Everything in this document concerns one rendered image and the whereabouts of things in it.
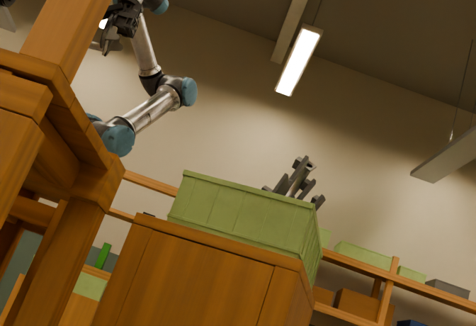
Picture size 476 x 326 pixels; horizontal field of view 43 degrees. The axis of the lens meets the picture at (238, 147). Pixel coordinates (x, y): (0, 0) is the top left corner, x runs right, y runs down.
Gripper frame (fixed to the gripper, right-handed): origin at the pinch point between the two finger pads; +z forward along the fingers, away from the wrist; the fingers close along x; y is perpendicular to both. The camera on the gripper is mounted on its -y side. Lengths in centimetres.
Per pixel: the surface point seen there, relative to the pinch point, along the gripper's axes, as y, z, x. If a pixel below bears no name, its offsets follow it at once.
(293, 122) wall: 47, -227, 537
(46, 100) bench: 25, 48, -72
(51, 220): 5, 59, 10
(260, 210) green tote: 69, 40, -9
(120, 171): 25.9, 41.4, -10.3
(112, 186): 26, 47, -11
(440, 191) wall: 252, -205, 563
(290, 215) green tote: 78, 39, -11
